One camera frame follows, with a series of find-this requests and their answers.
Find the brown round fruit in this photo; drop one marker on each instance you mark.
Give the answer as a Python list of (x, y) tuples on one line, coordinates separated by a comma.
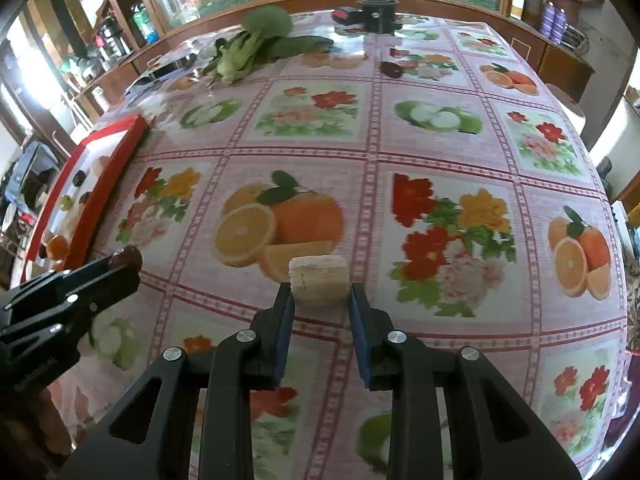
[(126, 258)]

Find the black cylindrical holder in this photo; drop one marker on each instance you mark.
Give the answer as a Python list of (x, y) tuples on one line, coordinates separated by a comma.
[(378, 12)]

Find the orange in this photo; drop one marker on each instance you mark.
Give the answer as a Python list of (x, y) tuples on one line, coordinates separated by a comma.
[(57, 246)]

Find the red and black box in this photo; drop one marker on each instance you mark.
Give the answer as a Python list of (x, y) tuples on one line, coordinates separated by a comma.
[(346, 14)]

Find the low wooden cabinet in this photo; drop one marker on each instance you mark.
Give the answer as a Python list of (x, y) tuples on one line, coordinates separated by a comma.
[(555, 65)]

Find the green grape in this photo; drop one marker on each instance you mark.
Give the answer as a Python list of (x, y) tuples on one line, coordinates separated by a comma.
[(65, 203)]

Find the person's left forearm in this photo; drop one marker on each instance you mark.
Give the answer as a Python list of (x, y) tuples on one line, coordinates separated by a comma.
[(25, 425)]

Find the green plastic bottle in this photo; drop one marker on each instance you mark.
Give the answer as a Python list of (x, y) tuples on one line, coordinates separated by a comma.
[(144, 21)]

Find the purple spray can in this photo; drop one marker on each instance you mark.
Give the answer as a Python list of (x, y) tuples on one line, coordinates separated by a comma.
[(559, 23), (547, 19)]

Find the reddish dried date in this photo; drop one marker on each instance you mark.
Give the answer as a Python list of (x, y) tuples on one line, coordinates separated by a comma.
[(85, 199)]

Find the white fruit chunk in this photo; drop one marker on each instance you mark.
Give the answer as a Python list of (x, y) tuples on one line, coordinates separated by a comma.
[(318, 280)]

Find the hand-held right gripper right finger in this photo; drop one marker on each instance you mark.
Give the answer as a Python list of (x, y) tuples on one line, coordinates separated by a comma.
[(361, 350)]

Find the fruit and flower printed tablecloth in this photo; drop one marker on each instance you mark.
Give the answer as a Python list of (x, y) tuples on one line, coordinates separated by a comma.
[(450, 160)]

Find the dark dried date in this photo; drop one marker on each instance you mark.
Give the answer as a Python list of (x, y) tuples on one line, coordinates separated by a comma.
[(79, 178)]

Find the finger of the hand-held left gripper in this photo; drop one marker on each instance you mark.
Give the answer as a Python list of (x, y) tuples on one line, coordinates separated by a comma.
[(115, 285), (65, 280)]

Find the dark green cucumber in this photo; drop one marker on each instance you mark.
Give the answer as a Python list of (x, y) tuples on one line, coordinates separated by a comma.
[(300, 46)]

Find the bok choy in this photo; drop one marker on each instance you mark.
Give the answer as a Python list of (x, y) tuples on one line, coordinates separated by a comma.
[(250, 42)]

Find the dark round fruit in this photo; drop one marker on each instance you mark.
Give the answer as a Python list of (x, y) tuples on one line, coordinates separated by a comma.
[(391, 68)]

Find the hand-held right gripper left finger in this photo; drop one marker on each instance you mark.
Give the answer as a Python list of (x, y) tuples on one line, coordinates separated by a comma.
[(284, 340)]

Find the wooden shelving unit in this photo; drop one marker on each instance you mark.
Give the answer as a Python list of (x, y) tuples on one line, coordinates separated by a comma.
[(75, 60)]

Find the red tray with white inside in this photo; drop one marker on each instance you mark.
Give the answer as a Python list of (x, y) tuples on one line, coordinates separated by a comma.
[(115, 155)]

